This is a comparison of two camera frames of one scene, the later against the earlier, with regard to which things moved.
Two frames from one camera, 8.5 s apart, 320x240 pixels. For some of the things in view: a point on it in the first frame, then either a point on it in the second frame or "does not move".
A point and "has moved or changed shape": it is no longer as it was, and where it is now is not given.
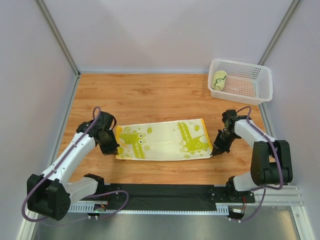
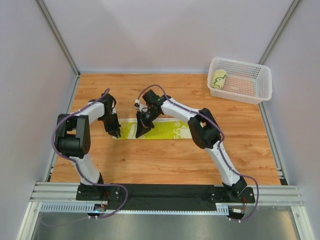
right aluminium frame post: x=265 y=55 does not move
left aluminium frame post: x=57 y=35 does not move
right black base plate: x=229 y=194 does not move
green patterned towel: x=218 y=80 does not move
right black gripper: x=221 y=144 -> x=144 y=122
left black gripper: x=110 y=147 -> x=113 y=124
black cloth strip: x=169 y=197 does not move
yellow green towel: x=183 y=139 has moved or changed shape
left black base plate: x=101 y=189 does not move
